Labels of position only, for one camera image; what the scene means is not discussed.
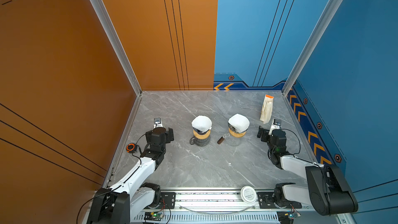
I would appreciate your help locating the clear glass pitcher wooden handle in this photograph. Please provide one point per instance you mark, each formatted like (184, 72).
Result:
(230, 140)

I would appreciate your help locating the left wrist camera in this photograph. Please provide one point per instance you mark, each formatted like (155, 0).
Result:
(157, 123)

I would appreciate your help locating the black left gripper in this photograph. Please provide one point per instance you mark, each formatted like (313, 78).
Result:
(168, 136)

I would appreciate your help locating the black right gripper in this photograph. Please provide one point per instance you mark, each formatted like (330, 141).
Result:
(265, 134)

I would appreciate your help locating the grey ribbed glass dripper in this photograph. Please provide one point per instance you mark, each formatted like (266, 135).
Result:
(233, 129)

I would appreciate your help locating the ribbed glass coffee server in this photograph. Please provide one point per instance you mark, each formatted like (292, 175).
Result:
(199, 142)

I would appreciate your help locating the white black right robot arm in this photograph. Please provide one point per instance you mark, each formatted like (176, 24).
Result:
(327, 190)

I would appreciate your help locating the white paper coffee filter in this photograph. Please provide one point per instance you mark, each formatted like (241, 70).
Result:
(202, 124)

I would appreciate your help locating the orange black tape measure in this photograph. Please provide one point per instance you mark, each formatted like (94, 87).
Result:
(131, 148)

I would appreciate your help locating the aluminium corner post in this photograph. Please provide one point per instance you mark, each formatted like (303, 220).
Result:
(107, 24)
(323, 22)

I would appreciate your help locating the white round lid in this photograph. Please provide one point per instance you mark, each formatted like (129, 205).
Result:
(248, 194)

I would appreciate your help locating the bamboo dripper ring stand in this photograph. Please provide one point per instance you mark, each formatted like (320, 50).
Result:
(201, 135)

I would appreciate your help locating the circuit board right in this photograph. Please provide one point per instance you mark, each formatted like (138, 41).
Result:
(287, 217)

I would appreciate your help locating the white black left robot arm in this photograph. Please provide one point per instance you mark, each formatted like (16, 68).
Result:
(125, 199)

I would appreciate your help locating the aluminium right corner post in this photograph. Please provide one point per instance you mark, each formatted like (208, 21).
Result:
(323, 22)

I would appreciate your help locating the aluminium left corner post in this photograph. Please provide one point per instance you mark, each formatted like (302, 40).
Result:
(107, 24)

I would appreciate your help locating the green circuit board left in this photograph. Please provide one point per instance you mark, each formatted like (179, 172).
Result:
(153, 217)

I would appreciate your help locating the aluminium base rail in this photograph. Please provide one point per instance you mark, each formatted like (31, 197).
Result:
(225, 206)

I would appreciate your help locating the orange coffee filter pack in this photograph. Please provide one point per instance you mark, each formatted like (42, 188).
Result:
(267, 108)

